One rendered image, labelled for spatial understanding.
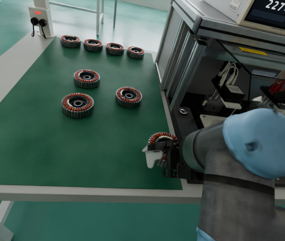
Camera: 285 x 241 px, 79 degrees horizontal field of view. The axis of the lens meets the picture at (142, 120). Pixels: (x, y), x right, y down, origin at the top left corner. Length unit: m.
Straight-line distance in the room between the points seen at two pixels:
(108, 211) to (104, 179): 0.77
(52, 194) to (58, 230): 0.76
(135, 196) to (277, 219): 0.35
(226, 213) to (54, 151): 0.48
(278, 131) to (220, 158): 0.06
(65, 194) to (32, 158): 0.15
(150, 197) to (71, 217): 0.82
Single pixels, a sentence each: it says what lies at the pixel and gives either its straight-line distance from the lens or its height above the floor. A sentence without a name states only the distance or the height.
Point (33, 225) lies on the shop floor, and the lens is 1.30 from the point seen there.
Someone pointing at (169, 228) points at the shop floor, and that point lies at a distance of 1.32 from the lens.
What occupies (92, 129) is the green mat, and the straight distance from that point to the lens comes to 0.62.
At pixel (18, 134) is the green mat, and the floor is 0.75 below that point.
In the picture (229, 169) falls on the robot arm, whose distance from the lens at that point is 0.22.
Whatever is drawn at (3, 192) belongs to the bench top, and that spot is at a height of 0.75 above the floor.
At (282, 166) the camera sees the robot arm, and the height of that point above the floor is 1.09.
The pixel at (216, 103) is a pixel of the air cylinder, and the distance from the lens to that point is 0.82.
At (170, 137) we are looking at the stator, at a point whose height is 0.84.
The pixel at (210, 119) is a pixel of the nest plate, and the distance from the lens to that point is 0.77.
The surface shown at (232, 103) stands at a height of 0.88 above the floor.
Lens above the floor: 1.21
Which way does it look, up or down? 43 degrees down
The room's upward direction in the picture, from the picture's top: 16 degrees clockwise
